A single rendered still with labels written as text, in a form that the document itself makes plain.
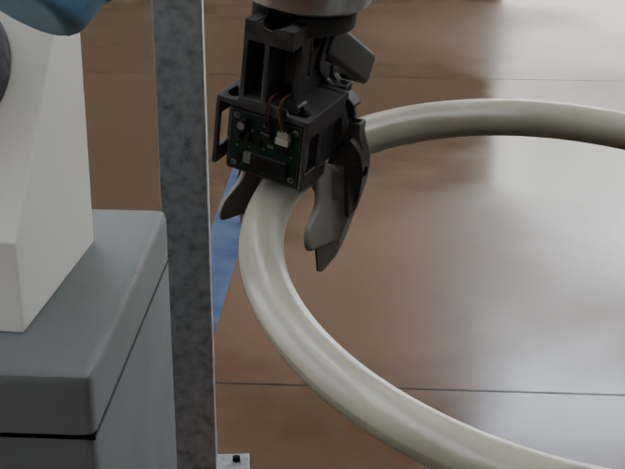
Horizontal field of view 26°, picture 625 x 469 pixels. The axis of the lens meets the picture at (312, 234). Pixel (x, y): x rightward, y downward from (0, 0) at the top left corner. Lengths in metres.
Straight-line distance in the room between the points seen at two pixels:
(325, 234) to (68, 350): 0.34
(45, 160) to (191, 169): 0.99
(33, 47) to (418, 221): 2.58
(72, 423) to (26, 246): 0.17
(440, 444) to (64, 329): 0.59
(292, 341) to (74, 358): 0.44
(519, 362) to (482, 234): 0.75
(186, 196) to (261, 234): 1.41
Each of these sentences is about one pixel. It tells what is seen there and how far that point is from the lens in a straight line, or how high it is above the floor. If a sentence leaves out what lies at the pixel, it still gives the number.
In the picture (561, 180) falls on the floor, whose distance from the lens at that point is 4.17.
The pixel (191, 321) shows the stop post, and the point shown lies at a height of 0.36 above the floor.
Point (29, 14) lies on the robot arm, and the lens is 0.89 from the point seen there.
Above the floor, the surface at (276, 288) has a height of 1.05.
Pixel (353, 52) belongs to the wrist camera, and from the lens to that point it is 0.98.
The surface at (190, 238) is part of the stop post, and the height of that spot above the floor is 0.52.
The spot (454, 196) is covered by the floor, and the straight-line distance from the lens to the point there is 3.99.
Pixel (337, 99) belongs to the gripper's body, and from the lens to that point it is 0.93.
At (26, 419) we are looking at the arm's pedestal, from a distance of 1.21.
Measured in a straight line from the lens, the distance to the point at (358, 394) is 0.76.
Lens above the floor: 1.40
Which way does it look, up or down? 22 degrees down
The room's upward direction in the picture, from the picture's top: straight up
